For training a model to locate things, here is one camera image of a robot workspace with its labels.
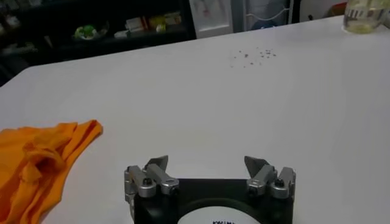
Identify orange t-shirt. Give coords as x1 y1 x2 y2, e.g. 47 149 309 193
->
0 119 104 224

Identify bag of green items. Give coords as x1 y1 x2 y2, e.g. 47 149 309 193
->
73 21 110 40

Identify black shelf unit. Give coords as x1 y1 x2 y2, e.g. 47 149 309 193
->
0 0 196 86

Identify white red medicine box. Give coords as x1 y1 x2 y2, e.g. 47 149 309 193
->
125 16 149 32

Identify white water dispenser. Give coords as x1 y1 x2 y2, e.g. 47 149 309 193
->
188 0 234 39

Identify scattered dark crumbs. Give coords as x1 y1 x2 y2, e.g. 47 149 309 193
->
230 47 278 68

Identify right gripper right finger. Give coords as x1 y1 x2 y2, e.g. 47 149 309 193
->
243 155 296 200

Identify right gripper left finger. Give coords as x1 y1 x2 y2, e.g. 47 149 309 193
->
124 155 180 202

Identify blue water jug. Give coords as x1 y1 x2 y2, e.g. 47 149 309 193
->
251 18 278 30

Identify white wire jug rack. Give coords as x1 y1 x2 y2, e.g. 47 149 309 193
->
231 0 295 32

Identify green lid drinking bottle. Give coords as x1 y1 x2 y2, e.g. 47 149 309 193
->
342 0 390 34

